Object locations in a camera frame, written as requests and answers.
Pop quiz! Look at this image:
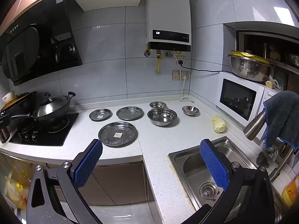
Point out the white microwave oven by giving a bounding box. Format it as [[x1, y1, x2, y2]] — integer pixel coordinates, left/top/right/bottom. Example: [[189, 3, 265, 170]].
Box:
[[215, 71, 281, 127]]

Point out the yellow gas hose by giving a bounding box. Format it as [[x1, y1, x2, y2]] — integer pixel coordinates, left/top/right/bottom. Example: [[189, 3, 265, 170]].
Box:
[[155, 50, 163, 74]]

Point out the large steel basin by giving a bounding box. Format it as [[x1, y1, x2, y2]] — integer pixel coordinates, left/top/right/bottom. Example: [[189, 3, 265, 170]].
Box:
[[226, 54, 275, 83]]

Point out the large steel bowl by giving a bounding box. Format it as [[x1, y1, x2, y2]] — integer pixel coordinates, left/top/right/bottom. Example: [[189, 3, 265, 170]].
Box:
[[147, 108, 178, 127]]

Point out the red-brown upper cabinet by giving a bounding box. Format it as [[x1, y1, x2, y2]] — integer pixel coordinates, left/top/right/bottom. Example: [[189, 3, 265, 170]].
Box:
[[0, 0, 69, 29]]

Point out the steel kitchen faucet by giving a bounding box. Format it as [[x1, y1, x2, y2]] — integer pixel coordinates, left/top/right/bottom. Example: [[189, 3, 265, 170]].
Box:
[[243, 110, 295, 182]]

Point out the steel wool scrubber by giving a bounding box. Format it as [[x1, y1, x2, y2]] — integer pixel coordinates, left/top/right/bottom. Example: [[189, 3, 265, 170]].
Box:
[[256, 150, 271, 168]]

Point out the black range hood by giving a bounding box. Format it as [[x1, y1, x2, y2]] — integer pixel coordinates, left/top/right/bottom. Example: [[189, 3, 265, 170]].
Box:
[[0, 0, 83, 87]]

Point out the black frying pan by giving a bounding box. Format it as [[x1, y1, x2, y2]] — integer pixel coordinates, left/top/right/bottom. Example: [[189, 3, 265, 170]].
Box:
[[9, 114, 36, 131]]

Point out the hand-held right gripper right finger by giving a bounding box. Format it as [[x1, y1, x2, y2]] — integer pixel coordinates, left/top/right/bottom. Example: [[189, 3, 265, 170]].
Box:
[[184, 139, 275, 224]]

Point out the medium steel plate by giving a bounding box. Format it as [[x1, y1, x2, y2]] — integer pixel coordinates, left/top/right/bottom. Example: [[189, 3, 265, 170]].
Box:
[[116, 106, 144, 121]]

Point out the yellow detergent bottle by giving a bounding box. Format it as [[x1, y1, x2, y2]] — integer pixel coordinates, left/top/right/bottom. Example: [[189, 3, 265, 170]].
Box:
[[281, 176, 299, 208]]

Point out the yellow basin lid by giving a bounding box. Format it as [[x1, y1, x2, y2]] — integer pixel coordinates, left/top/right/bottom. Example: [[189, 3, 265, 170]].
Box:
[[229, 50, 271, 63]]

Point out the yellow plastic bag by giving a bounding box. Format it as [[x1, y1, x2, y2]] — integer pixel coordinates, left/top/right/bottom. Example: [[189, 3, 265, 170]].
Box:
[[5, 177, 30, 210]]

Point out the yellow cloth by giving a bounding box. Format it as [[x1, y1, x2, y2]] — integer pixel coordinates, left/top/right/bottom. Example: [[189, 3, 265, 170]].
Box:
[[212, 115, 227, 133]]

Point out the white power cable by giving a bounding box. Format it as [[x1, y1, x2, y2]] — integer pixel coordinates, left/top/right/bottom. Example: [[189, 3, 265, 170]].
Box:
[[179, 73, 195, 103]]

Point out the steel wok lid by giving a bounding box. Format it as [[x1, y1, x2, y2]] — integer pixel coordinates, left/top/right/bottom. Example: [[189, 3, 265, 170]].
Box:
[[35, 93, 64, 117]]

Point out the grey towel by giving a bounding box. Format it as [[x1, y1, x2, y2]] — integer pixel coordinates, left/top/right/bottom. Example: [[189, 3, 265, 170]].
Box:
[[263, 91, 299, 152]]

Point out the small steel plate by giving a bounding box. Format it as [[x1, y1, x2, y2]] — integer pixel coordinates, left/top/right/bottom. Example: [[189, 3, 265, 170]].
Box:
[[89, 108, 112, 122]]

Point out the small steel bowl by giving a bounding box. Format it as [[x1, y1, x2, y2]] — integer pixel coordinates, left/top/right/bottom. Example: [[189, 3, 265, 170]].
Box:
[[149, 101, 167, 109], [182, 106, 201, 116]]

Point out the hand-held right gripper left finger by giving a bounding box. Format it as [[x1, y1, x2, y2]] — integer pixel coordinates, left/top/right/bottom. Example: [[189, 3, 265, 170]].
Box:
[[26, 139, 104, 224]]

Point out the beige double wall outlet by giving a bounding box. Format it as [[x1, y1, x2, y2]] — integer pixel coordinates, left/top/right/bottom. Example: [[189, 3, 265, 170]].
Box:
[[172, 70, 189, 81]]

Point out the black wok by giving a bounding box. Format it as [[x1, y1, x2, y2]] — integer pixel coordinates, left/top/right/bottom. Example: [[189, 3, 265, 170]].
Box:
[[33, 92, 76, 123]]

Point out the black power cable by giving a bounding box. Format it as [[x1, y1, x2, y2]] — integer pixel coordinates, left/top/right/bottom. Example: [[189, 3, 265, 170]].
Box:
[[178, 60, 232, 73]]

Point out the brown lower cabinet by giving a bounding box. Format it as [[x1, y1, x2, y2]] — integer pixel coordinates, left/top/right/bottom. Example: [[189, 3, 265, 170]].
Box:
[[0, 154, 150, 206]]

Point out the white gas water heater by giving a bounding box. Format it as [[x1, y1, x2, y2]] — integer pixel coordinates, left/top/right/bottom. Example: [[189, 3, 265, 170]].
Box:
[[145, 0, 192, 53]]

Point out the stainless steel sink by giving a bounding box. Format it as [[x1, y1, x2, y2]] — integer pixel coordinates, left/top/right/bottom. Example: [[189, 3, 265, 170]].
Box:
[[168, 136, 281, 224]]

